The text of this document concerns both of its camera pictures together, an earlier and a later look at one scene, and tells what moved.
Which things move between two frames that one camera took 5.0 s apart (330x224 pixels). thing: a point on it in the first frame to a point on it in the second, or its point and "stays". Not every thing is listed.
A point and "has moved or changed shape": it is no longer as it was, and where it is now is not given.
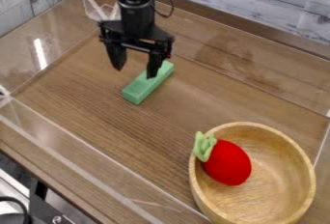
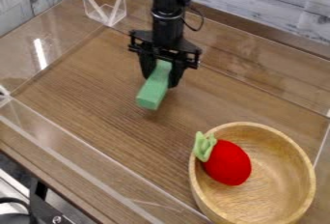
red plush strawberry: x=226 y=161 stays
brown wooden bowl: x=280 y=183 stays
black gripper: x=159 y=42 to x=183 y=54
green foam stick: x=142 y=86 has moved or changed shape
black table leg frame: x=42 y=211 stays
